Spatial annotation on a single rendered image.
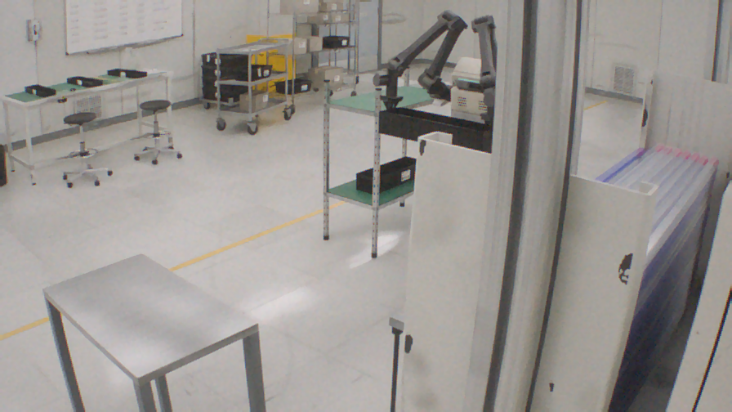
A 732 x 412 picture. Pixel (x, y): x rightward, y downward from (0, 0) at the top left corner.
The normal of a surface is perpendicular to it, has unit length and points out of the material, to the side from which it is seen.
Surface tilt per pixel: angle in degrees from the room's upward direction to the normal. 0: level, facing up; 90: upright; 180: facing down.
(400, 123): 88
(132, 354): 0
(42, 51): 90
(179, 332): 0
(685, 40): 90
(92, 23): 90
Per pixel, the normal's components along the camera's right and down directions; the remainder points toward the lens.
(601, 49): -0.63, 0.26
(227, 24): 0.77, 0.24
